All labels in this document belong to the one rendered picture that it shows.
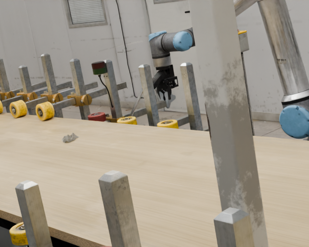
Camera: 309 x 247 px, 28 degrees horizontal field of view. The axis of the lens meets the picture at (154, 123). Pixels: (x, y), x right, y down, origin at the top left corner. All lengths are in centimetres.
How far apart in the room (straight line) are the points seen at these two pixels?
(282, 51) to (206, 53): 167
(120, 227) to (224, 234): 23
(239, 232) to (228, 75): 23
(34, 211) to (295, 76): 155
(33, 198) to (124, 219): 30
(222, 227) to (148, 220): 68
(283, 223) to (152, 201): 39
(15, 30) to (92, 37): 204
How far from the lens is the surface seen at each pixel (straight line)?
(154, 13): 661
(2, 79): 360
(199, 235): 136
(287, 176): 164
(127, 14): 698
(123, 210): 101
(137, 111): 292
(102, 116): 276
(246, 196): 96
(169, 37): 292
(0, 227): 198
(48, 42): 863
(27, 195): 125
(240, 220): 82
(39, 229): 128
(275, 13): 256
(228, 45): 90
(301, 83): 258
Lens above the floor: 146
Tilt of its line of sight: 13 degrees down
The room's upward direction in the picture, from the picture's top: 10 degrees counter-clockwise
